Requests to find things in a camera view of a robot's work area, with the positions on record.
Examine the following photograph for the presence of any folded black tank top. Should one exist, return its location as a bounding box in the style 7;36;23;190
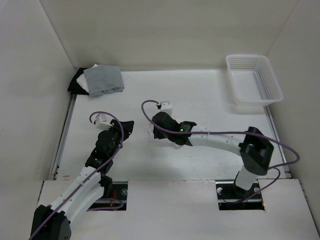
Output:
67;67;89;96

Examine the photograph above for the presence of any white plastic basket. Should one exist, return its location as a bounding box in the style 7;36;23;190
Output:
225;54;284;107

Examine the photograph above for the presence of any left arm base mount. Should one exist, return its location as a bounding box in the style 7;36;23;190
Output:
90;181;129;211

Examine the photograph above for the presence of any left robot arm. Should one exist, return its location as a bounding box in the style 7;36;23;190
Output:
29;119;135;240

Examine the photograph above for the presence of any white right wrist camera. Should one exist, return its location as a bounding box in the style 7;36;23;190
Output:
156;101;173;116

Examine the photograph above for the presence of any folded white tank top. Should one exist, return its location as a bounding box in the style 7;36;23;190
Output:
76;64;99;96

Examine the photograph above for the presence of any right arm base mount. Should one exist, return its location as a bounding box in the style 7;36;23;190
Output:
215;181;265;211

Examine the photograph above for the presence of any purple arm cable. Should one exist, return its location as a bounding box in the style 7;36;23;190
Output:
27;111;125;240
141;99;301;203

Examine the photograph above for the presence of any folded grey tank top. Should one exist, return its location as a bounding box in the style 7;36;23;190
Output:
84;64;125;97

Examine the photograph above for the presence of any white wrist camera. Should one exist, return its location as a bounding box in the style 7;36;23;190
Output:
156;101;173;116
93;113;113;131

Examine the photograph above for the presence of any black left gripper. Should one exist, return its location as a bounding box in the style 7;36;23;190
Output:
105;119;134;158

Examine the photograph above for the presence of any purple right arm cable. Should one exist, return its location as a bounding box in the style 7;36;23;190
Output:
141;99;301;203

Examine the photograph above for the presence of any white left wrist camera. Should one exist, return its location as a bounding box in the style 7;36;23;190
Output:
93;113;113;131

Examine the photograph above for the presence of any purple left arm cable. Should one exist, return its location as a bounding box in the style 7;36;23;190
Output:
27;111;125;240

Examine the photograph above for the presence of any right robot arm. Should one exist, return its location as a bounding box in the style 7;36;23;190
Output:
151;111;274;198

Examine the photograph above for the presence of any white tank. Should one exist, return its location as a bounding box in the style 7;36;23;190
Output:
76;64;99;96
148;121;197;149

